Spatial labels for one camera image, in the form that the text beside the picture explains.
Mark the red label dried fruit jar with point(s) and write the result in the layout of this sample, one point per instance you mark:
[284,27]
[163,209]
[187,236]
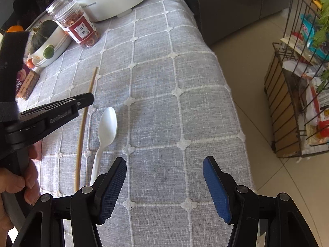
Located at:
[82,28]

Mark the grey checked tablecloth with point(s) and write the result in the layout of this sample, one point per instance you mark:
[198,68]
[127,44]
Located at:
[167,108]

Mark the cream bowl with green knob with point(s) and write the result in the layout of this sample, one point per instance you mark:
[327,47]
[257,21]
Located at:
[57,41]

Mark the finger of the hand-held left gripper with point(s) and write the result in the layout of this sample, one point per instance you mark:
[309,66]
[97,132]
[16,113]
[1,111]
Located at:
[83,99]

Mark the white electric cooking pot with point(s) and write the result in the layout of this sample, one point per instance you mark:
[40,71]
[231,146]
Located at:
[108,0]

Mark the clear noodle packet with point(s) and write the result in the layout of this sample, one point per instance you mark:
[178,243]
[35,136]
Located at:
[318,108]

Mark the brown wooden chopstick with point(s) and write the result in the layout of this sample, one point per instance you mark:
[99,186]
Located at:
[81,133]

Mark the person's left hand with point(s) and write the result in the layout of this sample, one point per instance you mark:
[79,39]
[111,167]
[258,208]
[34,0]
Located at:
[12,181]

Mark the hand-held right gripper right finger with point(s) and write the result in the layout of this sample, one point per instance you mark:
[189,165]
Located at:
[216,185]

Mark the grey refrigerator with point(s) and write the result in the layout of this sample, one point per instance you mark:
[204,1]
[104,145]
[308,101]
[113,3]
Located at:
[231,5]

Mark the cream serving dish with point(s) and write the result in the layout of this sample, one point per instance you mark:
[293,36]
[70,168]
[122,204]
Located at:
[51,59]

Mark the white plastic spoon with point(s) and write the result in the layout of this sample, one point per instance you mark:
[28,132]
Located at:
[108,123]

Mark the dark green squash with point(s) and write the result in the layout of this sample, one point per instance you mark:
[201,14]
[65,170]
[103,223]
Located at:
[42,34]

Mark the teal snack packet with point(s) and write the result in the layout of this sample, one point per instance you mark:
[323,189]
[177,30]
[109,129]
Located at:
[308,30]

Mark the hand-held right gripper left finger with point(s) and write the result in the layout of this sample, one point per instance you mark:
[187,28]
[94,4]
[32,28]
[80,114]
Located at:
[113,185]

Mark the purple label nut jar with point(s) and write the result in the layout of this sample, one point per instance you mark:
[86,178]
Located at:
[25,82]

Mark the orange fruit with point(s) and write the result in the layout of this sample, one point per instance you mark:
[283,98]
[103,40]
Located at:
[15,28]

